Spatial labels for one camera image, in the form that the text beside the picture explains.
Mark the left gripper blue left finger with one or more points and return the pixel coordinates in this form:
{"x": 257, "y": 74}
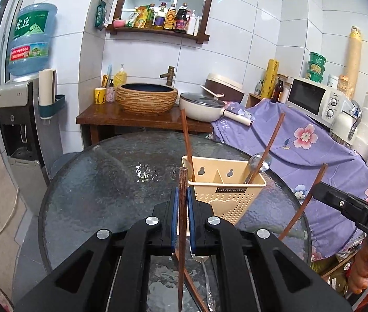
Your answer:
{"x": 174, "y": 219}

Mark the white frying pan with lid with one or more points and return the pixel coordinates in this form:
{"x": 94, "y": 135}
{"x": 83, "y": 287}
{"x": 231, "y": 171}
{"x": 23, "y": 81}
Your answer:
{"x": 205, "y": 109}

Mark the cream plastic utensil holder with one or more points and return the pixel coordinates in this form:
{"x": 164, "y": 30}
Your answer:
{"x": 220, "y": 183}

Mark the green instant noodle cups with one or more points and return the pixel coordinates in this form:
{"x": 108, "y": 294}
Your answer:
{"x": 316, "y": 67}

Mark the brown rice cooker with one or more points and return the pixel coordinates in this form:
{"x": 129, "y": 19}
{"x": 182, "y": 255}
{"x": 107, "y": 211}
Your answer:
{"x": 223, "y": 88}

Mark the white microwave oven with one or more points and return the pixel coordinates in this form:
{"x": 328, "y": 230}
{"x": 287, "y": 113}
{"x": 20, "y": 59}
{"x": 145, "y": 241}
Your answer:
{"x": 318, "y": 101}

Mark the brown wooden counter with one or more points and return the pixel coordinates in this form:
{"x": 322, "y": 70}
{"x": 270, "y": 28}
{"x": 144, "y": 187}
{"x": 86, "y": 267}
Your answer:
{"x": 100, "y": 122}

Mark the steel ladle wooden handle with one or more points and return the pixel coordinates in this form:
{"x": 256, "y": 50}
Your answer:
{"x": 258, "y": 163}

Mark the white electric kettle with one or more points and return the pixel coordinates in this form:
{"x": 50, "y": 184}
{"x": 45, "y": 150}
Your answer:
{"x": 345, "y": 125}

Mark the yellow soap bottle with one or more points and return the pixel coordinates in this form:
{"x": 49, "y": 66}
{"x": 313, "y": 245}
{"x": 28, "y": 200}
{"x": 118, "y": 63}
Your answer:
{"x": 120, "y": 78}

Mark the blue water jug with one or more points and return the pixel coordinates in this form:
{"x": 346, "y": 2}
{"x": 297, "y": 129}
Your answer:
{"x": 29, "y": 49}

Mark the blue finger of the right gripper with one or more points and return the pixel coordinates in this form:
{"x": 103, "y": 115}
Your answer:
{"x": 348, "y": 205}

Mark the yellow mug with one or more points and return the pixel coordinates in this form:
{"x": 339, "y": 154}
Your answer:
{"x": 100, "y": 95}

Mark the tall paper cup stack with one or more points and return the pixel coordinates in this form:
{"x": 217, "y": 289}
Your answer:
{"x": 353, "y": 60}

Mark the wooden framed wall shelf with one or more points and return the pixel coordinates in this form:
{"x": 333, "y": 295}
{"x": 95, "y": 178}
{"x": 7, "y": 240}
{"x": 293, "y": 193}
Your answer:
{"x": 157, "y": 17}

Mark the water dispenser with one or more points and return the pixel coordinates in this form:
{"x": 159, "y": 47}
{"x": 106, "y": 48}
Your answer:
{"x": 33, "y": 144}

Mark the small metal spoon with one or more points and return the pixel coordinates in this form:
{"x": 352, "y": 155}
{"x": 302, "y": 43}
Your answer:
{"x": 211, "y": 302}

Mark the person's right hand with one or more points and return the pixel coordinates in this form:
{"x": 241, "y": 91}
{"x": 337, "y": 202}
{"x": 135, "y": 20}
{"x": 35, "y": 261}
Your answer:
{"x": 358, "y": 277}

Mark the paper cup dispenser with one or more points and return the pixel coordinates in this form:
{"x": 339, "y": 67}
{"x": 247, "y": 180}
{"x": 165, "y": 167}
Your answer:
{"x": 50, "y": 103}

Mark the yellow wrap roll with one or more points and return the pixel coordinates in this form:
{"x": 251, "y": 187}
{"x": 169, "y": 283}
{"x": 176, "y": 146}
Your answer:
{"x": 270, "y": 79}

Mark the purple floral cloth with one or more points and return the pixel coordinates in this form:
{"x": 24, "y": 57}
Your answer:
{"x": 299, "y": 150}

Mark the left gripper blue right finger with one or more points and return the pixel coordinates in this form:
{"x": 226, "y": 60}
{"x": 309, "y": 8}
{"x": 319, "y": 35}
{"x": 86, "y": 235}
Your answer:
{"x": 191, "y": 217}

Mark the green hanging packet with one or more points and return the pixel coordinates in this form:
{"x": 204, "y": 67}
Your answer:
{"x": 100, "y": 16}

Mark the woven basin sink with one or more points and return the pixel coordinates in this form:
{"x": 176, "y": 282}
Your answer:
{"x": 145, "y": 98}

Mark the dark glass bottle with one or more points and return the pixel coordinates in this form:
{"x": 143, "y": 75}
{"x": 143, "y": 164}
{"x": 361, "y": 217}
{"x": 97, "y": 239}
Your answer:
{"x": 278, "y": 89}

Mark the bronze faucet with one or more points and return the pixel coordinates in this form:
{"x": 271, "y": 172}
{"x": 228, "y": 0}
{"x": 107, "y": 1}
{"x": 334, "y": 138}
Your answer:
{"x": 169, "y": 76}

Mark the dark soy sauce bottle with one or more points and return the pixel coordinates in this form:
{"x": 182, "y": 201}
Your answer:
{"x": 181, "y": 19}

